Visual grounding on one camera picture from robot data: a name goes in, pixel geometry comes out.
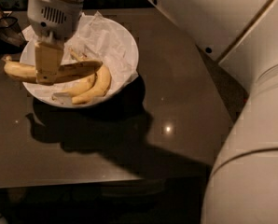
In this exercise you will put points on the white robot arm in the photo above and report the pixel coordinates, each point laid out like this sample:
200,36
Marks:
133,159

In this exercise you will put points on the lower yellow banana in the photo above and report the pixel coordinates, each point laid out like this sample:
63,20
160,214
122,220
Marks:
99,89

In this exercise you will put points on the white paper sheet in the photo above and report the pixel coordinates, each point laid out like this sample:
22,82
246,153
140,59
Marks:
29,33

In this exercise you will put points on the white crumpled paper liner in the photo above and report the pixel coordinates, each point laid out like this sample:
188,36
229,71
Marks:
101,38

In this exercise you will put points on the black wire mesh basket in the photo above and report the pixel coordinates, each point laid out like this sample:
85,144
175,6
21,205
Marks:
12,39

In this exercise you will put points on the middle yellow banana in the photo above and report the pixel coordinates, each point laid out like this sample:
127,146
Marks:
84,84

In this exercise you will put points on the white bowl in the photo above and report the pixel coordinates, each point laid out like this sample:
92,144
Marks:
126,44

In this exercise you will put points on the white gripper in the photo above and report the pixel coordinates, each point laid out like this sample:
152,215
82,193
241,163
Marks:
53,18

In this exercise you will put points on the large yellow banana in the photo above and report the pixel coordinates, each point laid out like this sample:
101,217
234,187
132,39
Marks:
66,73

